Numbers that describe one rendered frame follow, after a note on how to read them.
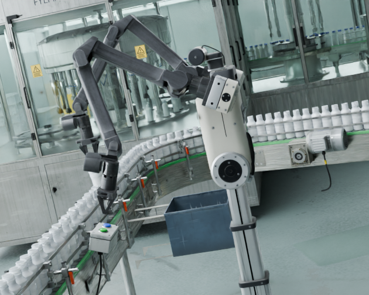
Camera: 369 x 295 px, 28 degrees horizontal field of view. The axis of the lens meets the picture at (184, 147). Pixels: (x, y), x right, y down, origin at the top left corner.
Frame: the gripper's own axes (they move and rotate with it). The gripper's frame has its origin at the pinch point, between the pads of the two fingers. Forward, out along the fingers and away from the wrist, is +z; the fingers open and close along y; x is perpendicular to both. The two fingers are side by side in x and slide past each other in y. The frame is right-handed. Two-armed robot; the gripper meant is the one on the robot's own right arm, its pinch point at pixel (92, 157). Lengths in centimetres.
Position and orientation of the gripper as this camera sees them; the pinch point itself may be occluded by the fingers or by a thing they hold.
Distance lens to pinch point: 342.3
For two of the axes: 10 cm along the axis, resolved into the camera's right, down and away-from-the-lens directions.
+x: -1.2, 1.9, -9.7
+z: 2.1, 9.6, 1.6
